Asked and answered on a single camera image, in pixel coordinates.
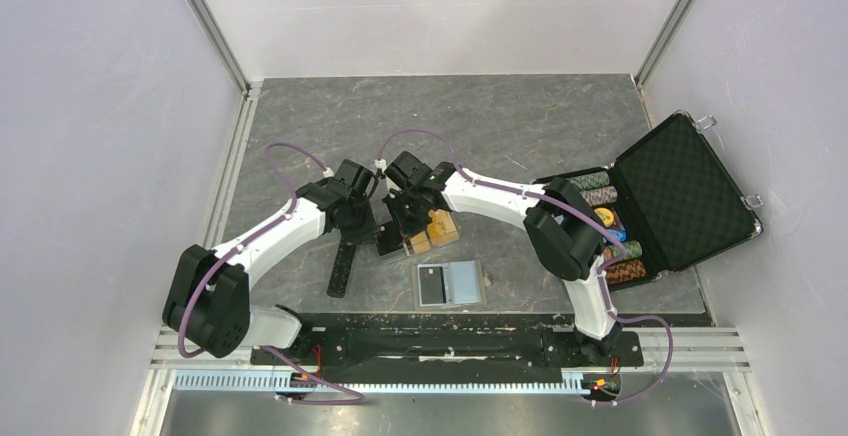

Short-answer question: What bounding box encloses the blue dealer chip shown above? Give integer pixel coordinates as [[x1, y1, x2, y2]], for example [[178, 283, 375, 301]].
[[608, 228, 627, 242]]

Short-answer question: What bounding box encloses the yellow dealer chip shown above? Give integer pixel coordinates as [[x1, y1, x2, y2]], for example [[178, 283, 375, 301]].
[[594, 207, 616, 227]]

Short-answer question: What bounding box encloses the beige leather card holder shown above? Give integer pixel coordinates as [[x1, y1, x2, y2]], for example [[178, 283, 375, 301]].
[[412, 260, 487, 310]]

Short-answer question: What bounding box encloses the clear acrylic card tray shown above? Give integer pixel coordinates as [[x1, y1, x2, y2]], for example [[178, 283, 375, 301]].
[[375, 210, 460, 260]]

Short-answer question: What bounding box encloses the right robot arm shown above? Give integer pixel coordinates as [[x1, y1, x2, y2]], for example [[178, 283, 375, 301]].
[[375, 151, 622, 364]]

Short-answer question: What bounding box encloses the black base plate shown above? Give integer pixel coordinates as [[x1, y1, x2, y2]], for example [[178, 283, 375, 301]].
[[282, 313, 644, 384]]

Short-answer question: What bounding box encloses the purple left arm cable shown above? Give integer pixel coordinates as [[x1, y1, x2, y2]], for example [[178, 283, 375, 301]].
[[177, 142, 367, 408]]

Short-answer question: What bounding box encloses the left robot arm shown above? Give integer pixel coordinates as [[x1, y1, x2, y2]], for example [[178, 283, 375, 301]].
[[162, 160, 377, 364]]

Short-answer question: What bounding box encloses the black card stack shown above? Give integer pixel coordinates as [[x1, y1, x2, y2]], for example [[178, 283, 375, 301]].
[[375, 221, 404, 259]]

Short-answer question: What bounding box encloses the brown orange chip stack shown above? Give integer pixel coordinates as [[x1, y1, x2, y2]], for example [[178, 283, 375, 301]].
[[606, 259, 648, 286]]

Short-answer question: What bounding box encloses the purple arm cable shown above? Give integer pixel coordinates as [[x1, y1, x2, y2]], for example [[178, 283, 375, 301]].
[[376, 129, 676, 408], [177, 142, 367, 408]]

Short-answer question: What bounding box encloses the gold card stack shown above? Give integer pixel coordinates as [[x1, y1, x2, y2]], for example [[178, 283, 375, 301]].
[[426, 210, 460, 246], [405, 232, 432, 256]]

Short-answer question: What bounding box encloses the purple green chip stack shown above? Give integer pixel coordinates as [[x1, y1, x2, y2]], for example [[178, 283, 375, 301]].
[[568, 171, 610, 191]]

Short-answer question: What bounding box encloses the black poker chip case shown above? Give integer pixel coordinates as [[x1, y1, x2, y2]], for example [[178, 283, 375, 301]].
[[593, 111, 763, 291]]

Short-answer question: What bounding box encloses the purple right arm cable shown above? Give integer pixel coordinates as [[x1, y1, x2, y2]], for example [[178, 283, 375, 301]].
[[376, 129, 676, 408]]

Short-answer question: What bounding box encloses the black glitter stick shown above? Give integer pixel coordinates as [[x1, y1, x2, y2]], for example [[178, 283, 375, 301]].
[[326, 239, 357, 299]]

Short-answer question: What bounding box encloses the purple yellow chip stack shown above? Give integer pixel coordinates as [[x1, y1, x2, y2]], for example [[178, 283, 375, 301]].
[[580, 186, 618, 207]]

